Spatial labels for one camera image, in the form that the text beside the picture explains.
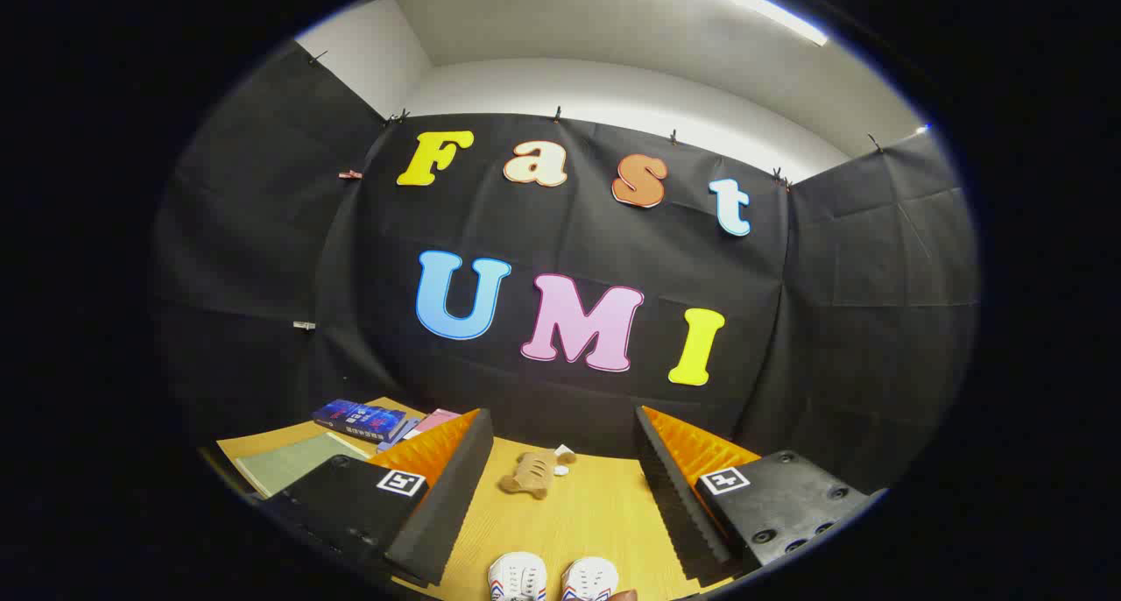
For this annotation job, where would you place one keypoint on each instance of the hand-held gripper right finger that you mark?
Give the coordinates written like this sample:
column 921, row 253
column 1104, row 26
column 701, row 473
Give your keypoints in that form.
column 679, row 505

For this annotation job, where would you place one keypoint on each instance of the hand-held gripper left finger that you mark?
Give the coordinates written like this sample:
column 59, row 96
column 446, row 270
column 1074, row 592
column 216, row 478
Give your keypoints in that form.
column 438, row 513

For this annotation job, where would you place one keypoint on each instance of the white canvas shoe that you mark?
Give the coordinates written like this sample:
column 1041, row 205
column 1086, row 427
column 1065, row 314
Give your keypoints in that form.
column 518, row 576
column 589, row 579

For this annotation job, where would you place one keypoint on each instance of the green fabric storage box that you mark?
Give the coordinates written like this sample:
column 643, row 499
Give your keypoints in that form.
column 289, row 463

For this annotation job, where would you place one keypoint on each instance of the pale blue book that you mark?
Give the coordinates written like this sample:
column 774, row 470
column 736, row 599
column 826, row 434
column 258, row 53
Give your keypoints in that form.
column 398, row 433

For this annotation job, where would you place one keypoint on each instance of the brown plush toy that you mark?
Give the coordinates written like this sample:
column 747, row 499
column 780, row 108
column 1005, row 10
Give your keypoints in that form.
column 532, row 474

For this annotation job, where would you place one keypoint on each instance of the dark blue book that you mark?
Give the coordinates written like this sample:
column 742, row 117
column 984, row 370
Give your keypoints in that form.
column 359, row 419

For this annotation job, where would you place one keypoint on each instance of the row of black clips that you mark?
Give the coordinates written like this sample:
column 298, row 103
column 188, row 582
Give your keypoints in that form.
column 557, row 114

